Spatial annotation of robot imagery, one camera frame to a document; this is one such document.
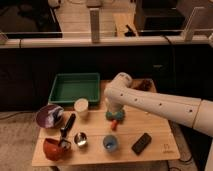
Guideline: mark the white angled bracket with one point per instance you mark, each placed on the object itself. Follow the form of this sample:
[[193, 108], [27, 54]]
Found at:
[[193, 21]]

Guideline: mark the black handled scoop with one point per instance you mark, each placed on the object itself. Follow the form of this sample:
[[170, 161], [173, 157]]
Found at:
[[67, 127]]

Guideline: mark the dark grape bunch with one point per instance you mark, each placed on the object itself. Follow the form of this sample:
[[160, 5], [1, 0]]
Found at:
[[144, 85]]

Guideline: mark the small metal cup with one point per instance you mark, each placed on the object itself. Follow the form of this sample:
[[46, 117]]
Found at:
[[80, 139]]

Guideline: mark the black tool on bench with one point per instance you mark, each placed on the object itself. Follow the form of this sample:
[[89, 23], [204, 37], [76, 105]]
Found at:
[[129, 32]]

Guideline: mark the purple white bowl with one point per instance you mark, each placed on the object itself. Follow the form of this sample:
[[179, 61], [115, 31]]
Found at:
[[49, 116]]

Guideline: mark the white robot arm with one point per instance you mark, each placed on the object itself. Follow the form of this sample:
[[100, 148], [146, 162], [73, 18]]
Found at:
[[191, 112]]

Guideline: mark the black monitor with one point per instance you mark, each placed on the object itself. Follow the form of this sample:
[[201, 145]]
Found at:
[[28, 19]]

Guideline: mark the white cup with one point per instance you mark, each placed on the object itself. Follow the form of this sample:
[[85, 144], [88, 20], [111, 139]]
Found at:
[[81, 107]]

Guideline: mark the red bowl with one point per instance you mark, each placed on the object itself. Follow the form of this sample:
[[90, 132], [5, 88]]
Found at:
[[55, 150]]

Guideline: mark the green plastic tray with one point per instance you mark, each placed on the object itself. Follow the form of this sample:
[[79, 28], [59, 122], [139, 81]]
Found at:
[[69, 87]]

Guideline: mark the teal sponge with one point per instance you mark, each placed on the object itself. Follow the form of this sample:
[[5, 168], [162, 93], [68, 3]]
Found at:
[[118, 116]]

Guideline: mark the blue cup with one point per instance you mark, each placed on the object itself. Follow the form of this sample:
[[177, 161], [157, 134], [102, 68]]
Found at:
[[110, 143]]

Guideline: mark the white upright post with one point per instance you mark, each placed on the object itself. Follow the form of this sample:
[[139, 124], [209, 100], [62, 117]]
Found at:
[[95, 27]]

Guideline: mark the black box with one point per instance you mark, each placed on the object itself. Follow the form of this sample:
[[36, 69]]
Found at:
[[157, 17]]

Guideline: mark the black rectangular block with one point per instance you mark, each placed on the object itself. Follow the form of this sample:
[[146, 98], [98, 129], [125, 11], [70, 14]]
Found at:
[[141, 143]]

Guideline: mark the orange carrot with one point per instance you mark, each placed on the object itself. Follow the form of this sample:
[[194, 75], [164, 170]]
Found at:
[[114, 125]]

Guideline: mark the white horizontal rail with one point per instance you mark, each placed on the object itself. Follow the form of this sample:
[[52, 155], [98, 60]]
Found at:
[[106, 41]]

